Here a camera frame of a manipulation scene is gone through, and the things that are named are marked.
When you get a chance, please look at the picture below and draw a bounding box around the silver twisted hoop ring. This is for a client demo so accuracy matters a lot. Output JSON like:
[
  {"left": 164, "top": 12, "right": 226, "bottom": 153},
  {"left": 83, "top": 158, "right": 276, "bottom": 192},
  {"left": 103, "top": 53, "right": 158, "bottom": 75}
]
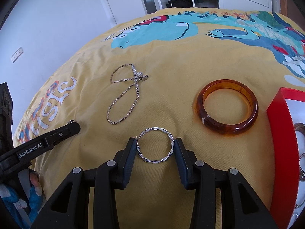
[{"left": 135, "top": 127, "right": 176, "bottom": 164}]

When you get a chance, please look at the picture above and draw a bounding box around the silver rhinestone necklace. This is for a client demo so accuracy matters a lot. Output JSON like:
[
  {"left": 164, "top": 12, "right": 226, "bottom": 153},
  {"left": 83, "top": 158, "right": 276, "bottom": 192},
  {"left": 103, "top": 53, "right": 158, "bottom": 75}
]
[{"left": 106, "top": 63, "right": 150, "bottom": 126}]

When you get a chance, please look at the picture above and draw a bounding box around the red jewelry box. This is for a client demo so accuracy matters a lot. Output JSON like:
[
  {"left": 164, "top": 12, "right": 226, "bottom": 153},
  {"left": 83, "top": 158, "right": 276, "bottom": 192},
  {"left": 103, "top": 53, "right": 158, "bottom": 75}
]
[{"left": 267, "top": 87, "right": 304, "bottom": 228}]

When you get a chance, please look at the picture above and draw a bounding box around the amber resin bangle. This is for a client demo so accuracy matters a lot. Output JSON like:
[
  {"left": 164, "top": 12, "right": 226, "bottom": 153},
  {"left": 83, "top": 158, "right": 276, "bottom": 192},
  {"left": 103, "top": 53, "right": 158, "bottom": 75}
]
[{"left": 195, "top": 79, "right": 258, "bottom": 135}]

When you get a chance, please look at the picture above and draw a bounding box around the dark brown large bangle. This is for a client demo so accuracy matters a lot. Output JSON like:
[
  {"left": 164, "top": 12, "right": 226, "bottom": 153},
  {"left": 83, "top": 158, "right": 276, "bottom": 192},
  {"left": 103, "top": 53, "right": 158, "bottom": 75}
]
[{"left": 294, "top": 123, "right": 305, "bottom": 136}]

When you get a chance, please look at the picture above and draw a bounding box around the yellow dinosaur print duvet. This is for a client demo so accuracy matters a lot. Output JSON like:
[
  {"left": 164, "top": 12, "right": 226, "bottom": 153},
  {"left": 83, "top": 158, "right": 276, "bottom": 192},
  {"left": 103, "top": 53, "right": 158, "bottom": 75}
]
[{"left": 14, "top": 9, "right": 304, "bottom": 228}]

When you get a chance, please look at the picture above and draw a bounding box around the wooden headboard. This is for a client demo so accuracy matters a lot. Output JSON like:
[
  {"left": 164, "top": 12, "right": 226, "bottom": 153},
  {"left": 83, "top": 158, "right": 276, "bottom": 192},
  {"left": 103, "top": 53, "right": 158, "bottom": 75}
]
[{"left": 280, "top": 0, "right": 305, "bottom": 30}]

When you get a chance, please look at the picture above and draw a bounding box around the wall light switch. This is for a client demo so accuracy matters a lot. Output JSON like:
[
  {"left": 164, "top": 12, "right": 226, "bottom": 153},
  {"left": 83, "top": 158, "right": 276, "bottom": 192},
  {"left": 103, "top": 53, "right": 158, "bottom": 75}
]
[{"left": 11, "top": 48, "right": 24, "bottom": 63}]

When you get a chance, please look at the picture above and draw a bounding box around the silver bangle in box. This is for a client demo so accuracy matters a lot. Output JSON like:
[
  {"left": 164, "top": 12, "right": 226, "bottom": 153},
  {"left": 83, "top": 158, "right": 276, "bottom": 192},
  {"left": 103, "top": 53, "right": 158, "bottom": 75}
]
[{"left": 299, "top": 153, "right": 305, "bottom": 181}]

